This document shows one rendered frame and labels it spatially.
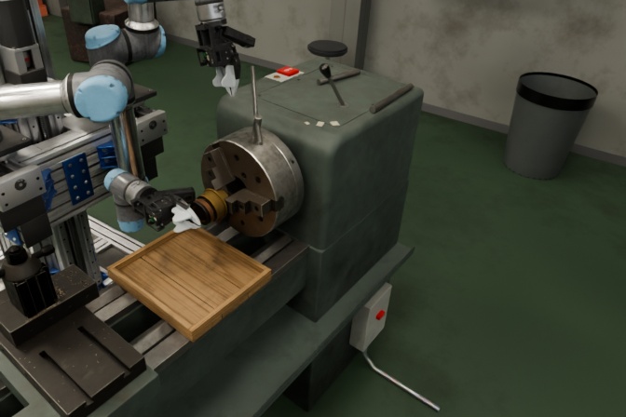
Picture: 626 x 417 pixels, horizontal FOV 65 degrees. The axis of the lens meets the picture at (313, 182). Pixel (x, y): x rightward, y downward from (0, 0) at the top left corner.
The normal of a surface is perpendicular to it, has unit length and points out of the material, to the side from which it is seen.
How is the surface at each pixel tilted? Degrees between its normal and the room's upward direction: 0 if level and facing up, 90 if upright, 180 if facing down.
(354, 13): 90
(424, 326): 0
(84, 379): 0
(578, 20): 90
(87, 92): 89
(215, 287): 0
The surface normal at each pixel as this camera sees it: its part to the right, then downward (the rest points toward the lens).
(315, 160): -0.61, 0.39
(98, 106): 0.29, 0.52
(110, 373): 0.06, -0.84
